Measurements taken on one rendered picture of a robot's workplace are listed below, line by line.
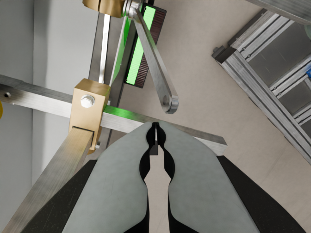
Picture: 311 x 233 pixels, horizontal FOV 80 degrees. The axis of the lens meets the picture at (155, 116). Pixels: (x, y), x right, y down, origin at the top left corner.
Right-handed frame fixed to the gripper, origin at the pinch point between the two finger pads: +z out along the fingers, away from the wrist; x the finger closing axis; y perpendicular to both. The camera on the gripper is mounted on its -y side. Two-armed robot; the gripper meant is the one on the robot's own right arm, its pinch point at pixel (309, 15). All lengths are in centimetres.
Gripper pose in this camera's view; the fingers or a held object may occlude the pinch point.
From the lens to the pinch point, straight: 36.7
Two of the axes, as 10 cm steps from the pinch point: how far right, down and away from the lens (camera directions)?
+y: 9.5, 2.7, 1.6
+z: -0.1, -4.9, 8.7
